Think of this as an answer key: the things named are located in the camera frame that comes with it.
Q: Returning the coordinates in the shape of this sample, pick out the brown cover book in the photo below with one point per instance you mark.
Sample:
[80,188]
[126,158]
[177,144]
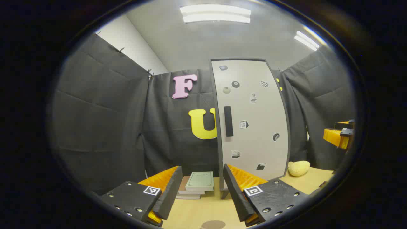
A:
[184,186]

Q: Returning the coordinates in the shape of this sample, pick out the grey cabinet door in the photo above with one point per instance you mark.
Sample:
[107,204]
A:
[260,111]

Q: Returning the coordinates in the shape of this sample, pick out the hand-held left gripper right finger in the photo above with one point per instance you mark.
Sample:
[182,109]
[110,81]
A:
[237,197]

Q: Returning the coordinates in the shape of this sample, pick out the black backdrop cloth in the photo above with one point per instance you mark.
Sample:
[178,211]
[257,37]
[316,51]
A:
[105,121]

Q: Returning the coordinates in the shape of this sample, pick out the narrow ceiling light panel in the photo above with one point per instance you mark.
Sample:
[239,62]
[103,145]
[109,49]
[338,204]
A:
[306,40]

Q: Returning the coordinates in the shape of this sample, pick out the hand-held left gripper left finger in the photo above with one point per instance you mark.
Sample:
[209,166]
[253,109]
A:
[170,194]

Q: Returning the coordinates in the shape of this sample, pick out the yellow round bun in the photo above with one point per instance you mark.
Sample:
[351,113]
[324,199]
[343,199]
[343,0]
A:
[299,168]

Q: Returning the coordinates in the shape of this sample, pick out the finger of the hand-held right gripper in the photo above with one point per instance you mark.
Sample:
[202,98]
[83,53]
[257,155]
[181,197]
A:
[345,125]
[334,137]

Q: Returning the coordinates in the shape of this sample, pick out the large ceiling light panel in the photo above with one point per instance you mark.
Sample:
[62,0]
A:
[216,13]

